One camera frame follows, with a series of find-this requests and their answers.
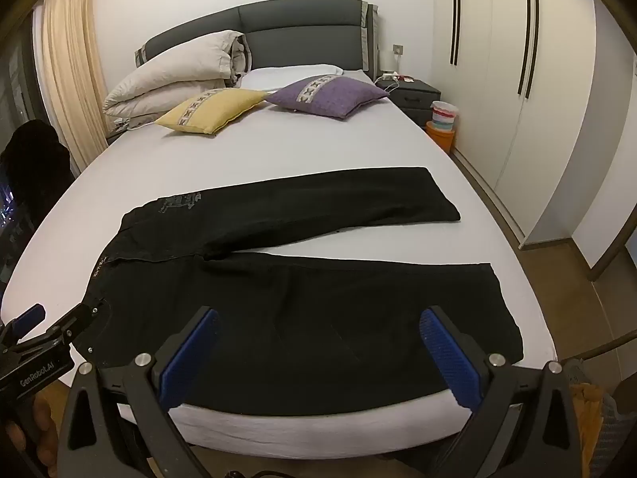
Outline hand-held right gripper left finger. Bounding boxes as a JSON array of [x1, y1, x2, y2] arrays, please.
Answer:
[[59, 306, 220, 478]]

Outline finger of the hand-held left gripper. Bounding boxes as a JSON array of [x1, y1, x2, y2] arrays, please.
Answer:
[[47, 300, 107, 347], [7, 304, 47, 342]]

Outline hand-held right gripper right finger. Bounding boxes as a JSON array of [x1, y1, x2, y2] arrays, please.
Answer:
[[418, 305, 583, 478]]

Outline black pants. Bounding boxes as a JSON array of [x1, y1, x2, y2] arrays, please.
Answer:
[[74, 167, 523, 416]]

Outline person's left hand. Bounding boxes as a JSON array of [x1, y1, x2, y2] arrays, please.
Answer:
[[5, 396, 61, 465]]

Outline orange box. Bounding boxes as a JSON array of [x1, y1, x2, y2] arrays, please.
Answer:
[[425, 122, 456, 154]]

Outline glass window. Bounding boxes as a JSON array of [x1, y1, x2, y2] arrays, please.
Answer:
[[0, 20, 48, 170]]

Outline bed with white sheet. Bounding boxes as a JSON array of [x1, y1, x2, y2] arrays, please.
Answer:
[[0, 67, 561, 459]]

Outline yellow cushion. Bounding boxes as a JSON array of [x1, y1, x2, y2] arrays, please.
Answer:
[[155, 88, 270, 136]]

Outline beige curtain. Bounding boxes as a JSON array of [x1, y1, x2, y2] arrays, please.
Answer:
[[41, 0, 110, 175]]

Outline dark grey nightstand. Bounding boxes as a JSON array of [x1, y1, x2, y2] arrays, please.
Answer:
[[385, 78, 443, 127]]

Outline folded beige duvet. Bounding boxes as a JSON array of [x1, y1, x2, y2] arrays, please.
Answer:
[[103, 30, 252, 120]]

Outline purple cushion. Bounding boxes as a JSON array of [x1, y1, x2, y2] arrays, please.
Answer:
[[266, 76, 390, 120]]

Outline white pillow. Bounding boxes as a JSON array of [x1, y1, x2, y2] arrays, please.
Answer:
[[239, 63, 345, 93]]

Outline grey upholstered headboard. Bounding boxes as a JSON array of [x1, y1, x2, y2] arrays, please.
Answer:
[[135, 0, 379, 78]]

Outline white wardrobe with black handles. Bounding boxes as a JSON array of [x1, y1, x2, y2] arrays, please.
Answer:
[[433, 0, 637, 280]]

